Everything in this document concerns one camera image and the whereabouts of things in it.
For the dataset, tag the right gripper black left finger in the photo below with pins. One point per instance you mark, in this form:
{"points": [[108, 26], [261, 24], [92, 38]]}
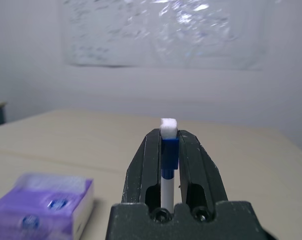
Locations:
{"points": [[145, 175]]}

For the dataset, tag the glossy white wall sheet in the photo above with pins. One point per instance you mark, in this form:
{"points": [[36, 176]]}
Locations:
{"points": [[153, 32]]}

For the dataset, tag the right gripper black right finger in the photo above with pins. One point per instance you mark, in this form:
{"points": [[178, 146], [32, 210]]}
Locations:
{"points": [[198, 175]]}

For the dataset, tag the purple tissue box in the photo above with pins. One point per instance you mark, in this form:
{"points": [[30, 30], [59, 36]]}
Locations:
{"points": [[40, 205]]}

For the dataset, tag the white marker blue cap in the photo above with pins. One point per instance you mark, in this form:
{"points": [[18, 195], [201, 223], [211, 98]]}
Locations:
{"points": [[169, 155]]}

